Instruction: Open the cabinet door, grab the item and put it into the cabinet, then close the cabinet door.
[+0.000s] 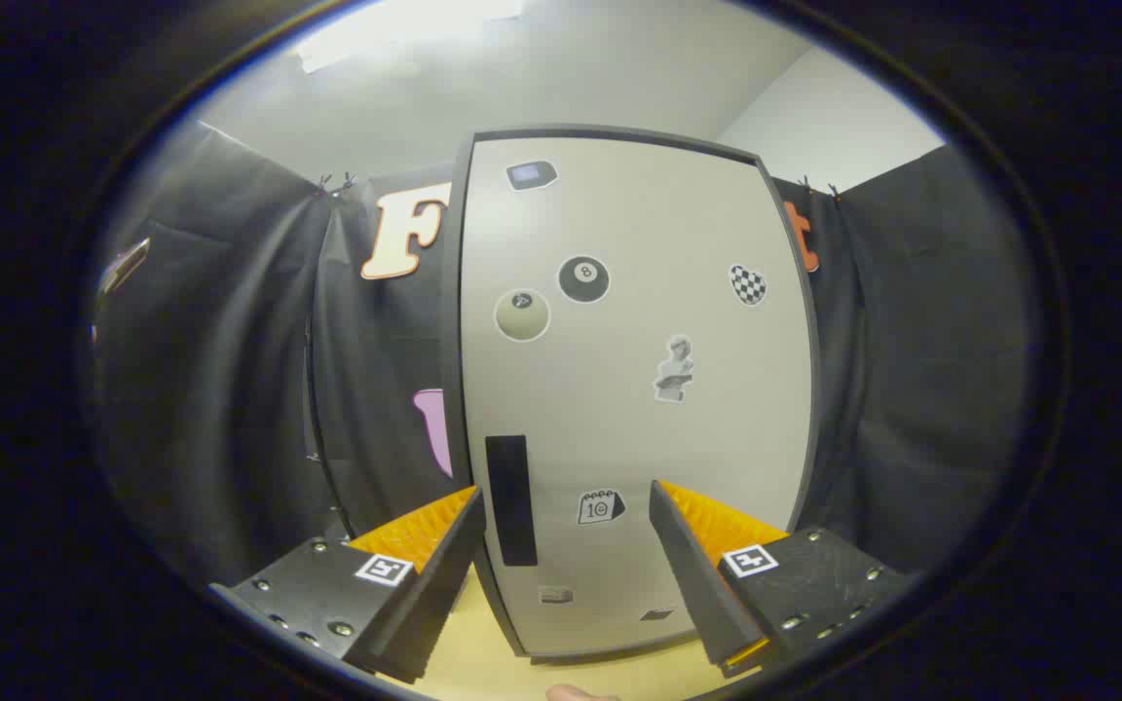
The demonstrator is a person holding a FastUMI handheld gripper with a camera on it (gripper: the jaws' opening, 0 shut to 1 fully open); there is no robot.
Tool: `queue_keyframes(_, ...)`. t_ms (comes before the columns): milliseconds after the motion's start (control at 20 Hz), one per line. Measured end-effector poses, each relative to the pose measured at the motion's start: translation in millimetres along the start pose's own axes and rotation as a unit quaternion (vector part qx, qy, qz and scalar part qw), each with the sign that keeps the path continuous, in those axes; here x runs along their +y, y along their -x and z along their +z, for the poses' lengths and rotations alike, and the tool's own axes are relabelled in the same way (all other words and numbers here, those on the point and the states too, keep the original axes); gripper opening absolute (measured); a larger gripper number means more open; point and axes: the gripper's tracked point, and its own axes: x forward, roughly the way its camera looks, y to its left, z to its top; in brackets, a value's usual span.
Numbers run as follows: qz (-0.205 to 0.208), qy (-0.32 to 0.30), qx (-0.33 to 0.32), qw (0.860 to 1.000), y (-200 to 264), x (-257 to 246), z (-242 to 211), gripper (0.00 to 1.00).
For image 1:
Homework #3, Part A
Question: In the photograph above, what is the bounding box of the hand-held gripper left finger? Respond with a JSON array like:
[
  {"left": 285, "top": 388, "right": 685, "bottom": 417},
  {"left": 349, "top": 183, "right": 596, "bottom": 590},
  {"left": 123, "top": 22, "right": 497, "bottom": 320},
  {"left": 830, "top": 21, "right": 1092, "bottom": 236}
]
[{"left": 208, "top": 485, "right": 487, "bottom": 685}]

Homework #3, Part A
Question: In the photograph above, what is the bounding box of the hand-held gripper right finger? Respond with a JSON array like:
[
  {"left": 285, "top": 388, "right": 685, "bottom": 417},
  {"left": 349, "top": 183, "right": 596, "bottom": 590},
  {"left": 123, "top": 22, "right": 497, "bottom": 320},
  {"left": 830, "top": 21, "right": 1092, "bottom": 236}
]
[{"left": 649, "top": 479, "right": 915, "bottom": 681}]

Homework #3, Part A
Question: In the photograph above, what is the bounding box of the white cabinet door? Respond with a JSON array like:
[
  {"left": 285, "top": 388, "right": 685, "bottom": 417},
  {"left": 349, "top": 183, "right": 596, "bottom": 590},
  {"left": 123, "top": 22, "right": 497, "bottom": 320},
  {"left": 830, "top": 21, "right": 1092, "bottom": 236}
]
[{"left": 460, "top": 136, "right": 815, "bottom": 658}]

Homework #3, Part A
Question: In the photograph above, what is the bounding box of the dark grey cabinet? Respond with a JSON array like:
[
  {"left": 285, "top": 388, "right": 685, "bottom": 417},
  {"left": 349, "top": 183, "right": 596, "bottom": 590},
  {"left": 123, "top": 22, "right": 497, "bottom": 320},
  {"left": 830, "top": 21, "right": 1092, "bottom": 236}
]
[{"left": 437, "top": 124, "right": 825, "bottom": 666}]

